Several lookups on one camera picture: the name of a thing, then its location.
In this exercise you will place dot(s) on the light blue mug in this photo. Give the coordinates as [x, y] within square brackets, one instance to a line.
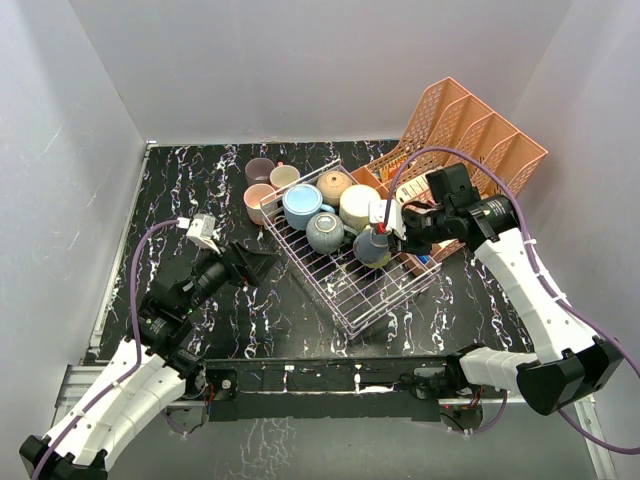
[302, 202]

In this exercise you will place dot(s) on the white wire dish rack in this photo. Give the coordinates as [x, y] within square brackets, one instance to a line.
[356, 296]

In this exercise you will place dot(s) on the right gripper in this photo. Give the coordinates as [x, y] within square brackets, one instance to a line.
[409, 245]

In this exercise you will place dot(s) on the black front rail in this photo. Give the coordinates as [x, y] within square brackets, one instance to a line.
[414, 387]

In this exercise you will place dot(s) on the purple mug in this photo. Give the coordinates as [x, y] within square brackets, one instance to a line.
[258, 170]

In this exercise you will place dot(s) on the beige round mug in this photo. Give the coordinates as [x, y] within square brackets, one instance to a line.
[332, 184]

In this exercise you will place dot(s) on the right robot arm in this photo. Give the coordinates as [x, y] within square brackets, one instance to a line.
[570, 360]

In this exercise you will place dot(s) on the peach desk organizer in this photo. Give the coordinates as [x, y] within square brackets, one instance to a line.
[449, 126]

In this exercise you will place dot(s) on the yellow-green mug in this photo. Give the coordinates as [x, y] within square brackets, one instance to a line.
[381, 262]

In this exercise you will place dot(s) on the small grey-blue cup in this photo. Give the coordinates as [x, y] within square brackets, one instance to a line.
[370, 245]

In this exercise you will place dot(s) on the pink mug white inside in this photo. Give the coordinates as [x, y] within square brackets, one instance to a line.
[283, 175]

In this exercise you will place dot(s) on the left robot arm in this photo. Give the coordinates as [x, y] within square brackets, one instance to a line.
[149, 370]

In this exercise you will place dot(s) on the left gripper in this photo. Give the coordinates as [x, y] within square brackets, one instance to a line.
[249, 265]

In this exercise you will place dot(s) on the grey mug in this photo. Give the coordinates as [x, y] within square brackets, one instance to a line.
[326, 232]

